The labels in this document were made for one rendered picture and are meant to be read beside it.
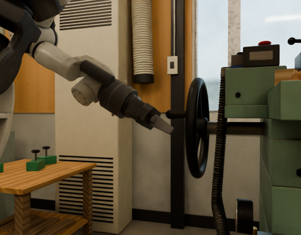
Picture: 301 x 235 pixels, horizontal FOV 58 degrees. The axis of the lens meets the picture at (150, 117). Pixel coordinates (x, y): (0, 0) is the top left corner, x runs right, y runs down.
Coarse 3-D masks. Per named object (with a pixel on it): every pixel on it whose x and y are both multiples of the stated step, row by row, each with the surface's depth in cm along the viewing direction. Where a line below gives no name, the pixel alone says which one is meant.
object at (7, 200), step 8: (0, 32) 202; (8, 144) 225; (8, 152) 225; (0, 160) 217; (8, 160) 225; (0, 200) 217; (8, 200) 225; (0, 208) 217; (8, 208) 225; (0, 216) 217
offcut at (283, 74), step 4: (276, 72) 55; (280, 72) 54; (284, 72) 54; (288, 72) 53; (292, 72) 53; (296, 72) 55; (276, 76) 55; (280, 76) 54; (284, 76) 54; (288, 76) 53; (276, 80) 55; (280, 80) 54; (284, 80) 54; (276, 84) 55
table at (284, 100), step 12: (288, 84) 40; (300, 84) 40; (276, 96) 45; (288, 96) 40; (300, 96) 40; (228, 108) 63; (240, 108) 62; (252, 108) 62; (264, 108) 61; (276, 108) 45; (288, 108) 40; (300, 108) 40; (288, 120) 41; (300, 120) 40
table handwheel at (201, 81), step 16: (192, 96) 68; (192, 112) 66; (208, 112) 89; (192, 128) 65; (208, 128) 76; (240, 128) 74; (256, 128) 72; (192, 144) 66; (208, 144) 89; (192, 160) 67
